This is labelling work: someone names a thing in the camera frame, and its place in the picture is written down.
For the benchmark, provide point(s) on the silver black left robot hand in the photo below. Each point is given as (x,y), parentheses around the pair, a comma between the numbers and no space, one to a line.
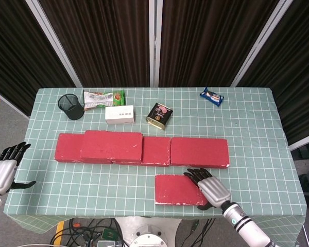
(2,175)

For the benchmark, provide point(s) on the red brick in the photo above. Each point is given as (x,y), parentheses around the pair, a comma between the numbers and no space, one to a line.
(175,190)
(67,148)
(155,150)
(199,153)
(110,146)

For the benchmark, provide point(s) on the black mesh pen holder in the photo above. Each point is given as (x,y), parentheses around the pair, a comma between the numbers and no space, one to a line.
(72,110)

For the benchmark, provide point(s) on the black gold luncheon meat can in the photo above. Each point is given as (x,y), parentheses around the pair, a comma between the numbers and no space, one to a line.
(158,115)

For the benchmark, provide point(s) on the green white snack bag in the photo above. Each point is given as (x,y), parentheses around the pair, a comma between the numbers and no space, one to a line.
(100,100)

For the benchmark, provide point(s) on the green circuit board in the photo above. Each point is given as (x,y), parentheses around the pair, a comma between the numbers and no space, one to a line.
(109,234)

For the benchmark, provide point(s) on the green white grid tablecloth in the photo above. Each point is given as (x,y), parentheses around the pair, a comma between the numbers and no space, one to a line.
(92,190)

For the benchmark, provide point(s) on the white cardboard box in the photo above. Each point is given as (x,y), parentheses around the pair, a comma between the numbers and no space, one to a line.
(118,115)

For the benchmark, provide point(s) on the dark corrugated partition screen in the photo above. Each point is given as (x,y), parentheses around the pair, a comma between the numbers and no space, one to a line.
(15,51)
(298,64)
(100,38)
(208,38)

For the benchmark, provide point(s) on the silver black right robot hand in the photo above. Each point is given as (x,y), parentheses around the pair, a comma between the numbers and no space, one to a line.
(213,190)

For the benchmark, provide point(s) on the blue Oreo cookie pack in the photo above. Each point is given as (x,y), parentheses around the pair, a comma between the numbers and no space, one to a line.
(212,97)

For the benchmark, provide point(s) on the white robot torso base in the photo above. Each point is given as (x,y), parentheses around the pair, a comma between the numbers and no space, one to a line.
(152,231)

